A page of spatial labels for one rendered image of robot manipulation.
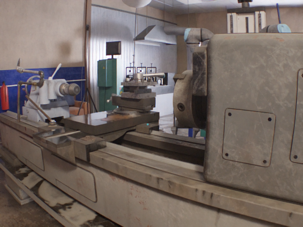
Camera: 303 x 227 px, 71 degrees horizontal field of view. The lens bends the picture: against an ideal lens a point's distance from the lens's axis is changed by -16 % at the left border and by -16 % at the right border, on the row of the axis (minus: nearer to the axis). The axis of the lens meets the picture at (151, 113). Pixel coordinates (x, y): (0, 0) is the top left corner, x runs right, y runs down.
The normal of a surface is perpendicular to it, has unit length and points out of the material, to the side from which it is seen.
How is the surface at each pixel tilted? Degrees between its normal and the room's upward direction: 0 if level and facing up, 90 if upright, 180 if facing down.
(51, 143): 90
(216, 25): 90
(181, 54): 90
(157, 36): 82
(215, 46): 90
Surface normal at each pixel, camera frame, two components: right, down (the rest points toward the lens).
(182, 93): -0.61, -0.13
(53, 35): 0.78, 0.11
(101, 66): -0.63, 0.13
